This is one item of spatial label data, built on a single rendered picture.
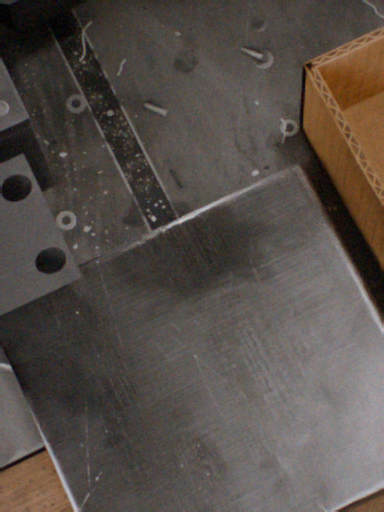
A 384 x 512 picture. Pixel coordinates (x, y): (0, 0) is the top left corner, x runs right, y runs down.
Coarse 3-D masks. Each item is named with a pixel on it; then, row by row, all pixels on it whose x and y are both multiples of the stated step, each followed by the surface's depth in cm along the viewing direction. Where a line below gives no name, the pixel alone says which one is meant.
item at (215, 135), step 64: (128, 0) 71; (192, 0) 71; (256, 0) 71; (320, 0) 70; (64, 64) 70; (128, 64) 70; (192, 64) 70; (64, 128) 69; (128, 128) 69; (192, 128) 69; (256, 128) 68; (64, 192) 68; (128, 192) 68; (192, 192) 67; (320, 192) 67; (0, 384) 65; (0, 448) 64
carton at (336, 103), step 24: (360, 48) 62; (312, 72) 62; (336, 72) 63; (360, 72) 64; (312, 96) 63; (336, 96) 66; (360, 96) 67; (312, 120) 65; (336, 120) 61; (360, 120) 68; (312, 144) 67; (336, 144) 62; (360, 144) 67; (336, 168) 65; (360, 168) 60; (360, 192) 62; (360, 216) 64
